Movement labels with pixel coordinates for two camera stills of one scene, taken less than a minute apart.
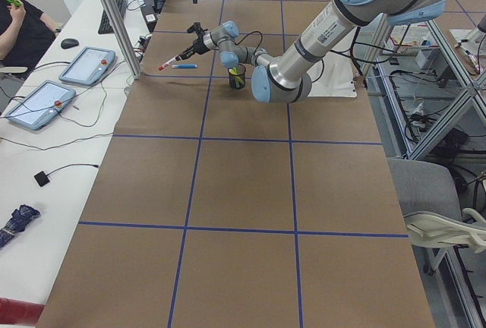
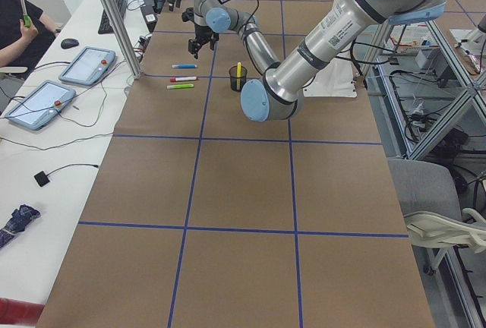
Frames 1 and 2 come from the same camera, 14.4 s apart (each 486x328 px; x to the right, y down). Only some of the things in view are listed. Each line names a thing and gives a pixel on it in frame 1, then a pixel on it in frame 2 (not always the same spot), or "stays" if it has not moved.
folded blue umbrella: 20,219 stays
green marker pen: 238,79 -> 181,86
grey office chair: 430,198 stays
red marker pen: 160,68 -> 175,79
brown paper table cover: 214,209 stays
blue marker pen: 184,66 stays
